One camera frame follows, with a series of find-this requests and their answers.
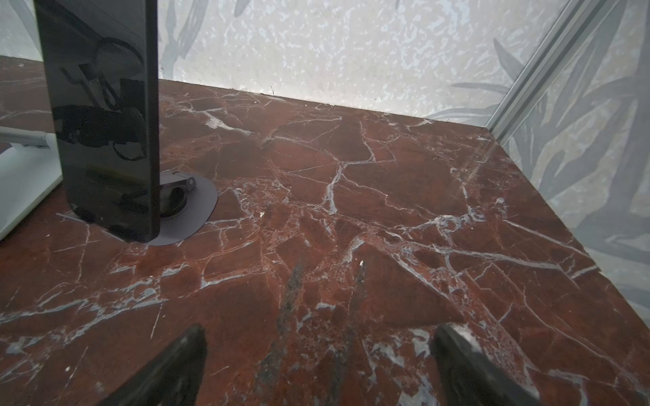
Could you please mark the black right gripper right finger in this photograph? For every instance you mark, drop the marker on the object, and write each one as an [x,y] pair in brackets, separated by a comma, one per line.
[468,377]

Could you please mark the black smartphone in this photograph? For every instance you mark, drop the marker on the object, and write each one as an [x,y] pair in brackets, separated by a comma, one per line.
[101,66]

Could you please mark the grey round phone stand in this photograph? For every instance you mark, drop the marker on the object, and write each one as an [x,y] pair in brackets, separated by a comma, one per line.
[186,203]

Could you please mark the white phone stand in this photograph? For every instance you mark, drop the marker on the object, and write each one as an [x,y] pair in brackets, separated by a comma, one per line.
[30,170]

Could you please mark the aluminium frame post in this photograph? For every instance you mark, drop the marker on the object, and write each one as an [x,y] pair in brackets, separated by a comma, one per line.
[577,21]

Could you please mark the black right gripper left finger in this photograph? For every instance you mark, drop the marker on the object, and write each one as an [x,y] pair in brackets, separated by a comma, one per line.
[173,377]

